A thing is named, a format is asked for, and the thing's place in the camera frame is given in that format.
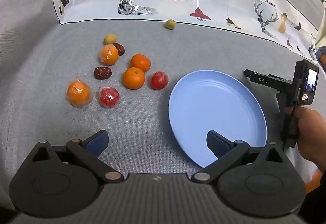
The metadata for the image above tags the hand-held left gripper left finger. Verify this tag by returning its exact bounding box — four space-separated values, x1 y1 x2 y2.
31 130 124 184

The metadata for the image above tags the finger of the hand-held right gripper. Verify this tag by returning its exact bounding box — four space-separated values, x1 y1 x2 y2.
244 69 296 93

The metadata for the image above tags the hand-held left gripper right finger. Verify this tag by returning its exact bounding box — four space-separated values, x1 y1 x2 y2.
191 130 284 184

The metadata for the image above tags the light blue plate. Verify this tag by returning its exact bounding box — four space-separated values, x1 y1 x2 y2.
169 70 267 168

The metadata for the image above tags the plastic-wrapped red tomato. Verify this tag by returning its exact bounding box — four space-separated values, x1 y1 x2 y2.
98 87 120 108
151 71 169 90

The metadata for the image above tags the plastic-wrapped orange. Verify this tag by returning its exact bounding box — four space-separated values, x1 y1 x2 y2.
66 79 91 108
99 44 119 66

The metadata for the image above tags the dried red date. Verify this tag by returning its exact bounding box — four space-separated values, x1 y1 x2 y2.
113 42 125 56
94 67 112 80

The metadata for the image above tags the bare orange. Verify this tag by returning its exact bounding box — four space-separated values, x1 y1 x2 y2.
130 54 151 73
123 67 146 90

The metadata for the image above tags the person's right hand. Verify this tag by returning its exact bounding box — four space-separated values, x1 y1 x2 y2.
284 106 326 174

